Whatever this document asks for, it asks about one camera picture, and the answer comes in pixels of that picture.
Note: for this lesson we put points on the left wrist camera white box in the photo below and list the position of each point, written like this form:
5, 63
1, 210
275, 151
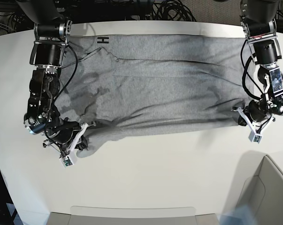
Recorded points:
255, 137

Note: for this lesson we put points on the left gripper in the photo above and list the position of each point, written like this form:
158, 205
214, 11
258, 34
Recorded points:
254, 117

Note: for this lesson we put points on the grey tray at table edge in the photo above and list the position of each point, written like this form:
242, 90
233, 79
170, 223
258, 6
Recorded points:
80, 215

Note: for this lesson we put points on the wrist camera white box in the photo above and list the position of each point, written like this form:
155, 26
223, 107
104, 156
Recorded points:
68, 160
255, 137

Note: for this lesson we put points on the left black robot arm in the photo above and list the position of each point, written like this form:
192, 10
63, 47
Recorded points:
258, 21

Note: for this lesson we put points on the blue cloth at bottom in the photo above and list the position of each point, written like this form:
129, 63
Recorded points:
241, 215

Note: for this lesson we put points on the grey T-shirt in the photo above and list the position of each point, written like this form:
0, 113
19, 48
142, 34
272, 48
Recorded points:
139, 85

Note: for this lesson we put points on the grey plastic bin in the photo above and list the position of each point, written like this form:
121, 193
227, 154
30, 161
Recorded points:
263, 193

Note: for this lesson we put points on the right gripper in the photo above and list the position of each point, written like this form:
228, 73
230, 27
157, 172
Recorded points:
66, 136

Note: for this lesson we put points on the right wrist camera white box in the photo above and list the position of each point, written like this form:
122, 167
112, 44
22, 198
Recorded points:
68, 160

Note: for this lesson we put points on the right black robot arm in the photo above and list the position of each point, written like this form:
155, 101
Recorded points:
52, 31

